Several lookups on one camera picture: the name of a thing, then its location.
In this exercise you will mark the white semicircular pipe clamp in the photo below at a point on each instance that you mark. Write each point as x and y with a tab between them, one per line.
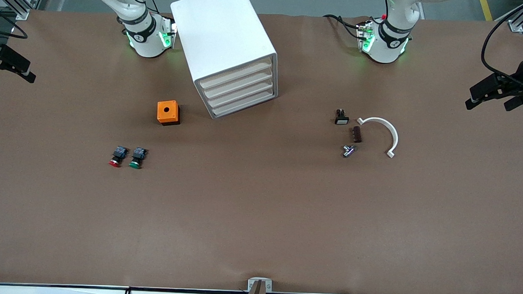
392	132

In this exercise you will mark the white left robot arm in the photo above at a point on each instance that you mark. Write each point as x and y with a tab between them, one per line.
389	47

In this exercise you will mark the orange button enclosure box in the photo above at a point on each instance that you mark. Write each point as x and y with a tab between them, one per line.
167	111

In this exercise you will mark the small dark brown block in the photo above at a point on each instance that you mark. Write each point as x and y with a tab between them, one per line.
356	134

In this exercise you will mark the grey metal edge bracket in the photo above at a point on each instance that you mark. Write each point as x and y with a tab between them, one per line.
251	283

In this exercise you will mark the brown table mat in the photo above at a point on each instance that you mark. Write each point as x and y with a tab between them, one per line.
259	208

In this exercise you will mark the green push button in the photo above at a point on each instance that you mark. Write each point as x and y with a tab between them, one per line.
138	155

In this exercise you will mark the silver metal fitting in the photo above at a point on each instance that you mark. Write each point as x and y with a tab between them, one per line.
349	151

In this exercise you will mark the small black switch part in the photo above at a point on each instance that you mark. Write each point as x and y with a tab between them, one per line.
341	117

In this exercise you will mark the red push button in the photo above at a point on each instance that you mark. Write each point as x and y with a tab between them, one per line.
118	154

